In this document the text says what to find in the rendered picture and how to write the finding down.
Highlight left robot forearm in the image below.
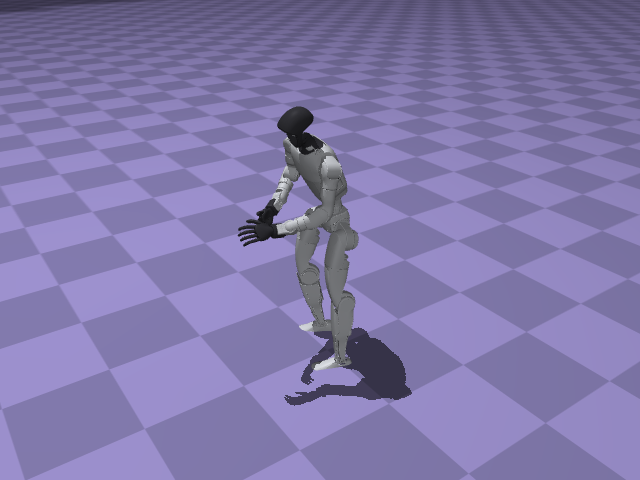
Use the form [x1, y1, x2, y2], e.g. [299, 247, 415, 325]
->
[276, 209, 328, 236]

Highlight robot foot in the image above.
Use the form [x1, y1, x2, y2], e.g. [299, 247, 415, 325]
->
[311, 357, 352, 370]
[299, 319, 332, 332]

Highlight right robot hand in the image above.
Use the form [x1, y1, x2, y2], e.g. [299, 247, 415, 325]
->
[256, 198, 280, 226]

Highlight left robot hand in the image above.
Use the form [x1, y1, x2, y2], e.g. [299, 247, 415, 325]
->
[238, 219, 286, 246]

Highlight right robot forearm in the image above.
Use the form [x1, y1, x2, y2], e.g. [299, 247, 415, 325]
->
[272, 167, 293, 211]

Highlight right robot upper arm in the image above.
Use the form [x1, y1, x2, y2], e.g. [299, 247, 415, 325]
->
[283, 135, 300, 182]

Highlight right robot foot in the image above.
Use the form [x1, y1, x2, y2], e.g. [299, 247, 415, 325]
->
[299, 319, 332, 332]

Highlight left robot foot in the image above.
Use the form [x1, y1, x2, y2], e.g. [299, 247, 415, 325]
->
[311, 357, 352, 370]

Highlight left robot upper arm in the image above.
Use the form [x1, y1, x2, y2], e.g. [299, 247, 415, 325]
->
[314, 156, 342, 223]

